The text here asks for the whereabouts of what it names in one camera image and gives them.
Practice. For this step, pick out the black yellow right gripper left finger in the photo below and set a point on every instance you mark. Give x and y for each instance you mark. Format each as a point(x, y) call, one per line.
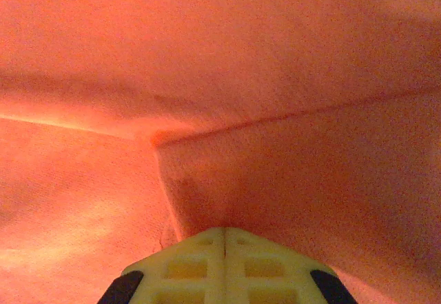
point(193, 276)

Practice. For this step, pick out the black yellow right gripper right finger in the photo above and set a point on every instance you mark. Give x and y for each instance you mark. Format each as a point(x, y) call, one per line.
point(262, 276)

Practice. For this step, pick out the orange t-shirt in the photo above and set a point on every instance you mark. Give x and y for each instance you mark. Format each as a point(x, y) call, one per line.
point(241, 59)

